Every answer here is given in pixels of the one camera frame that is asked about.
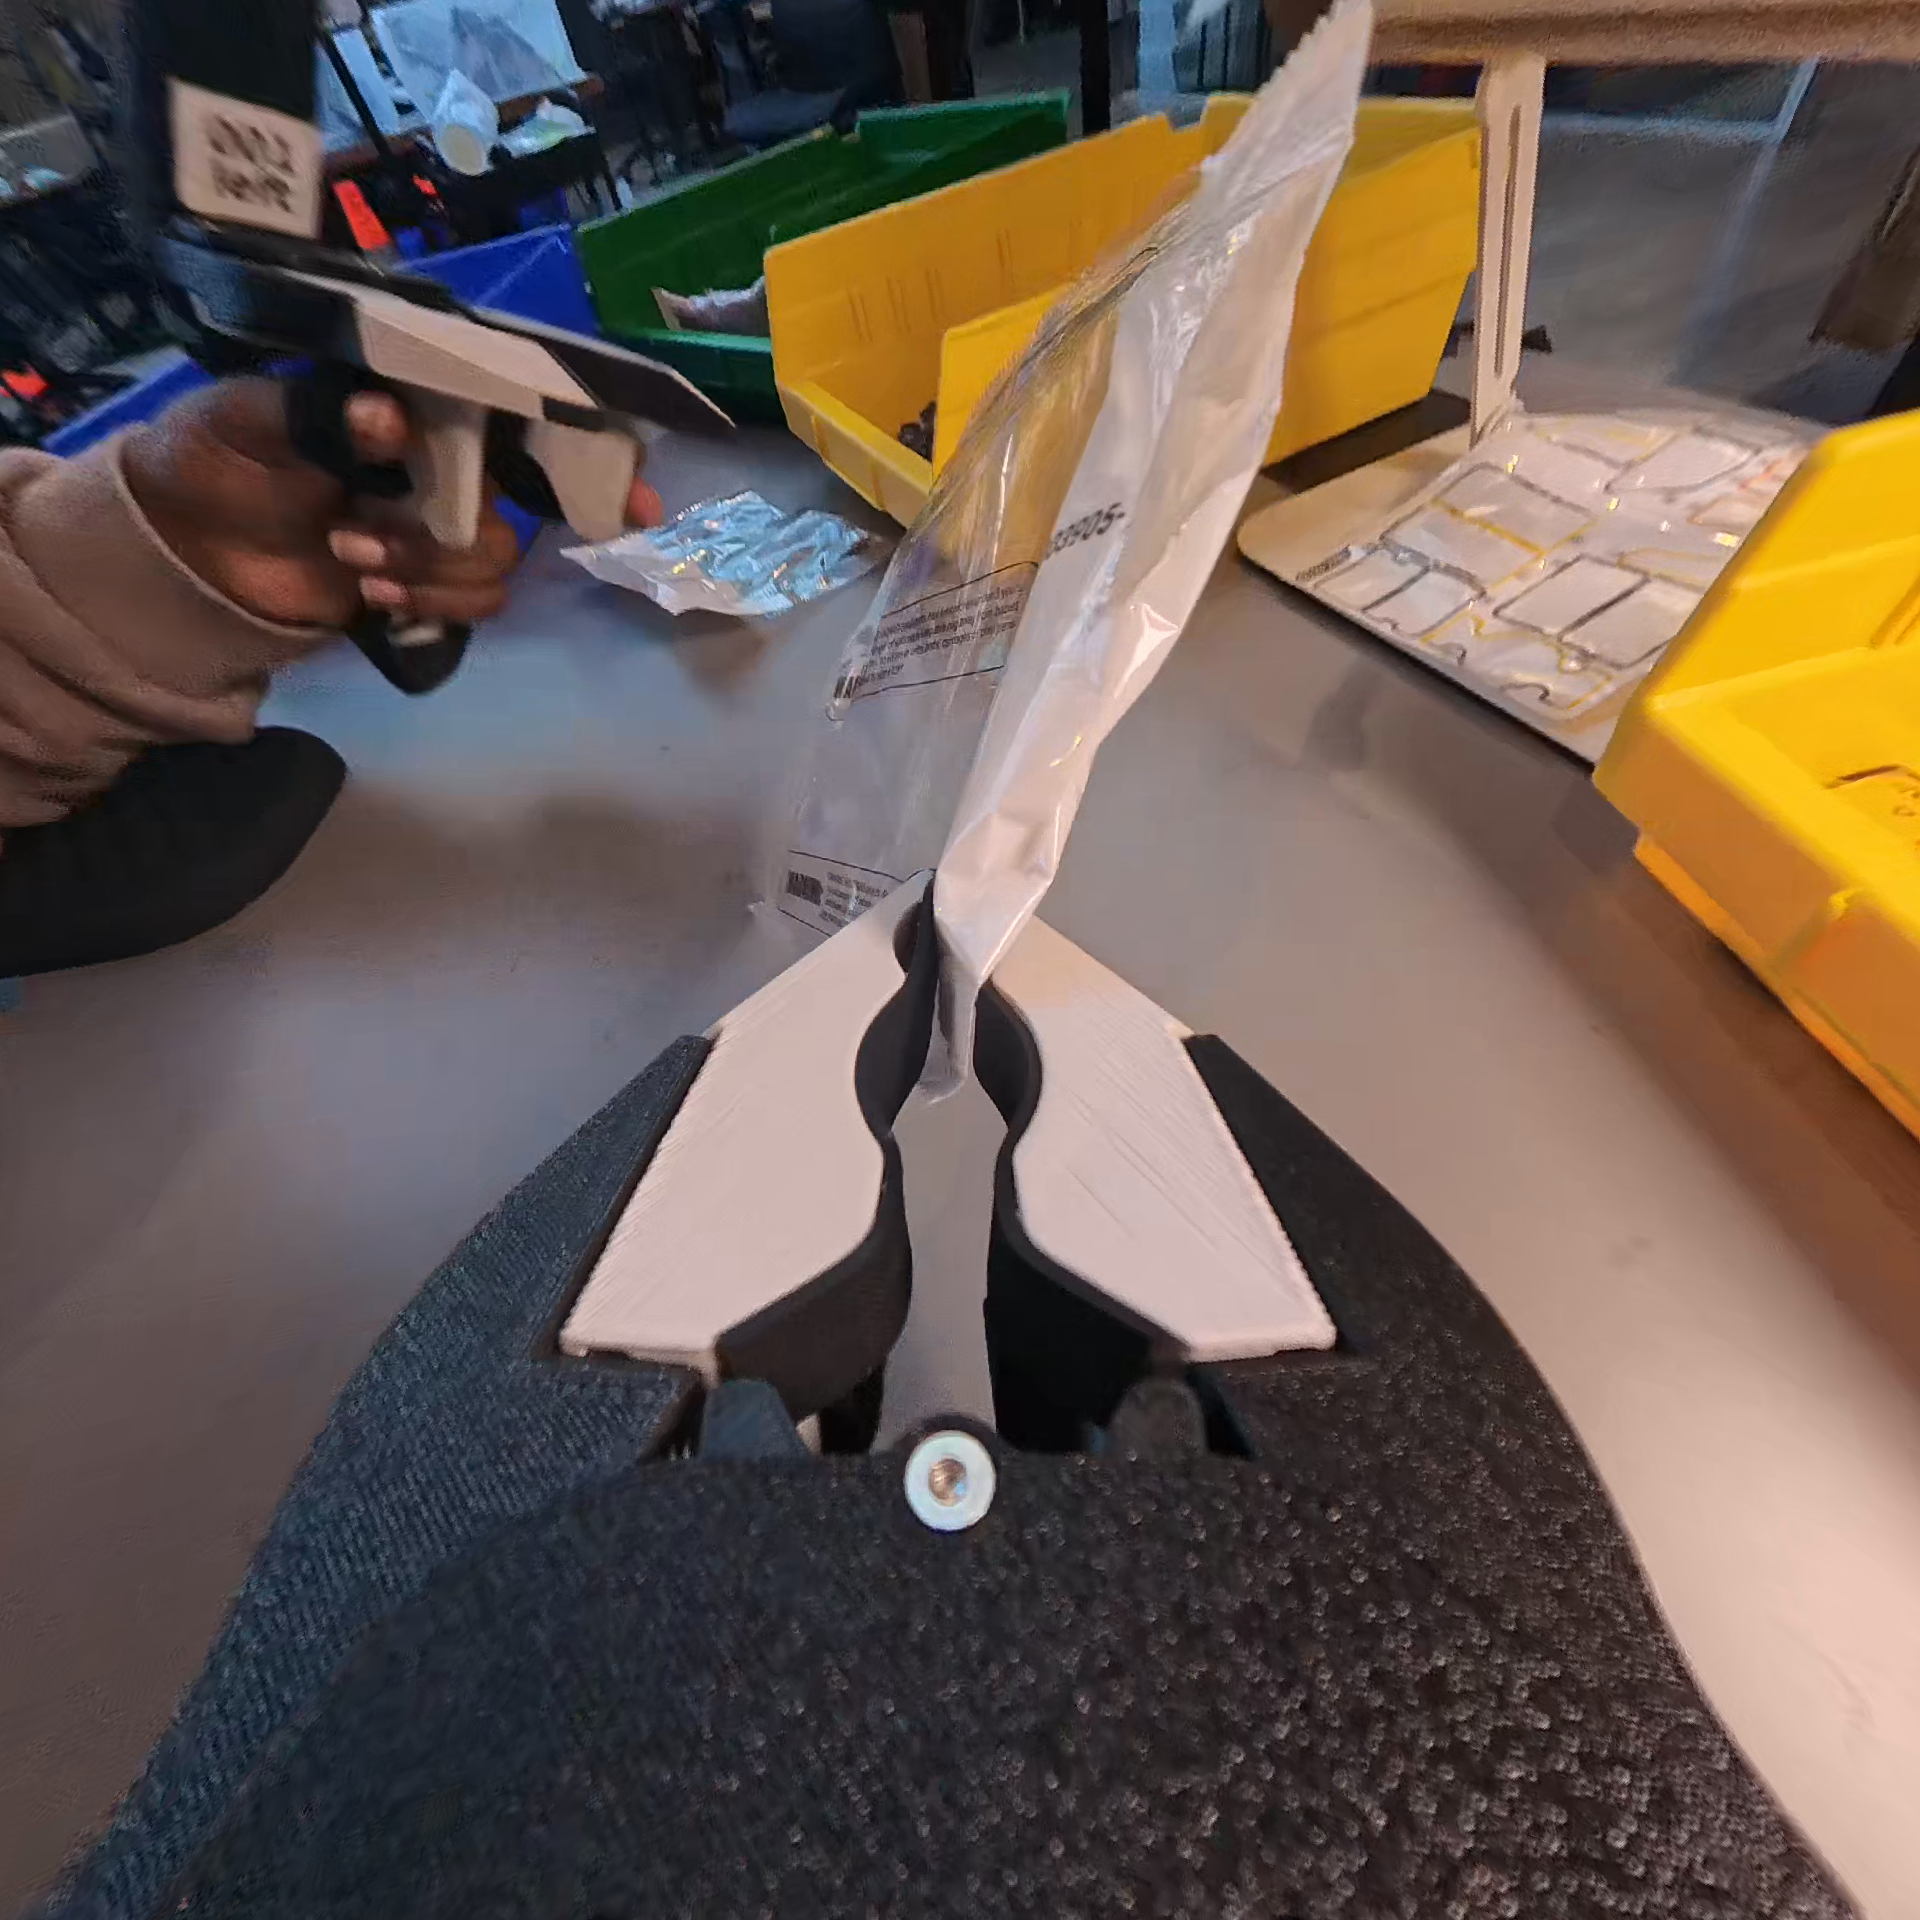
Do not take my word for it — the white sticker sheet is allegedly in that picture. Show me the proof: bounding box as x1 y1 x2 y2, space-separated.
1306 416 1816 721

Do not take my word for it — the large clear labelled bag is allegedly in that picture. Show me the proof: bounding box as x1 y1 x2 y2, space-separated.
751 0 1376 1097

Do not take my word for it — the white stand pole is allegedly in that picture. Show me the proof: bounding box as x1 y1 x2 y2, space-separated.
1471 45 1547 437

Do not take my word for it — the person's left hand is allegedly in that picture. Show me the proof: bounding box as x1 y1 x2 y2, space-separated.
122 374 668 646

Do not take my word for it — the blue bin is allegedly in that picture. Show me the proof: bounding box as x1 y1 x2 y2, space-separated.
46 225 600 557

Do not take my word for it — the clear bag of parts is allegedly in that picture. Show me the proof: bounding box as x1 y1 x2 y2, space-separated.
656 277 776 338

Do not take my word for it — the yellow bin with grey parts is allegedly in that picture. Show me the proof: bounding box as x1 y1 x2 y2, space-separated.
765 90 1487 527

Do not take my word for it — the yellow divided bin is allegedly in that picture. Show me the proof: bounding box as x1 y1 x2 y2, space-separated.
1590 406 1920 1143

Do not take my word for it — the green bin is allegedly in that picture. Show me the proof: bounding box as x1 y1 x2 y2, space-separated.
576 90 1072 423

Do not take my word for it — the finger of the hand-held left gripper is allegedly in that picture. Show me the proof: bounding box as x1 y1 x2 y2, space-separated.
528 421 654 549
302 256 736 432

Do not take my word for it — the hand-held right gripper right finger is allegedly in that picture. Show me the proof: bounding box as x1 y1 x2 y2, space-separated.
956 901 1344 1442

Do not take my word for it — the person's left forearm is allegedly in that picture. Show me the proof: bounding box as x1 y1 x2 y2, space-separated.
0 437 331 827

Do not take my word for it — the clear plastic bag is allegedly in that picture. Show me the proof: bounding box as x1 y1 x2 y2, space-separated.
564 489 893 624

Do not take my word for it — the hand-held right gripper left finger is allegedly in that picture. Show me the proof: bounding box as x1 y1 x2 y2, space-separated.
562 878 936 1434

